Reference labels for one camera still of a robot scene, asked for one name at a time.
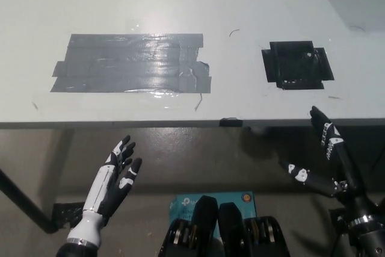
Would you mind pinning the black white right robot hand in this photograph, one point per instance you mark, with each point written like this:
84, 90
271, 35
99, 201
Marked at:
346, 175

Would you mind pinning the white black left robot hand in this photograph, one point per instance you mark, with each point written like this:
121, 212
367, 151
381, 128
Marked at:
105, 187

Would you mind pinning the black robot torso blocks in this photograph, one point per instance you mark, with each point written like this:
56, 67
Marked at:
230, 233

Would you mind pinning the black table leg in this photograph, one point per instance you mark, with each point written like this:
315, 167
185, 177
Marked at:
27, 203

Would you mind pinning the clear tape strip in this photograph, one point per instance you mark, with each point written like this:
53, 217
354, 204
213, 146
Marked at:
120, 99

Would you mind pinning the teal router box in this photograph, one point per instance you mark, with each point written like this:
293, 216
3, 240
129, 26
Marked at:
231, 204

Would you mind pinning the black tape square patch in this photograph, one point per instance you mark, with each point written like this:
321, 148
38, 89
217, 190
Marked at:
294, 64

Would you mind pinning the small black tape piece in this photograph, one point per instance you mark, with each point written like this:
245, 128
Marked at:
231, 122

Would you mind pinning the grey duct tape patch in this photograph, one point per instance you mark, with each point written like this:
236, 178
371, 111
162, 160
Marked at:
120, 63

